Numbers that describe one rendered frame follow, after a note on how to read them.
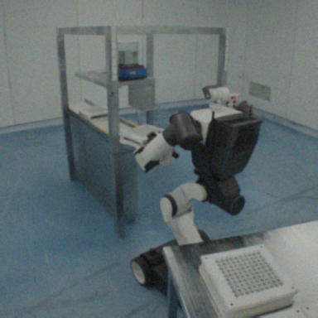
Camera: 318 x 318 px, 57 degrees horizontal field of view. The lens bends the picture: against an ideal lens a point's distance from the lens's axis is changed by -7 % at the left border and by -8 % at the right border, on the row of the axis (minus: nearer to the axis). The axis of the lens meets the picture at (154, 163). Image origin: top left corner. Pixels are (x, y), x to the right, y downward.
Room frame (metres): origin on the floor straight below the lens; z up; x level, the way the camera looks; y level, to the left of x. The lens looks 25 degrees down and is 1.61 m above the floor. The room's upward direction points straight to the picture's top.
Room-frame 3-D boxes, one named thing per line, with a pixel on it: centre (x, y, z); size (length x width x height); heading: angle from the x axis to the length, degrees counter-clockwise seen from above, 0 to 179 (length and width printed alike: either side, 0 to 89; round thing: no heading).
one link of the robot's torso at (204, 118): (1.44, -0.33, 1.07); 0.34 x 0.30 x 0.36; 125
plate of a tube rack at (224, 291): (0.72, -0.30, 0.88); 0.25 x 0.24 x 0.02; 103
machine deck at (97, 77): (2.39, 0.32, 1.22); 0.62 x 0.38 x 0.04; 33
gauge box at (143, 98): (2.29, 0.10, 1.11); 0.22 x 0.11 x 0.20; 33
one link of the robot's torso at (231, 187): (1.42, -0.34, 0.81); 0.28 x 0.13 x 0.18; 35
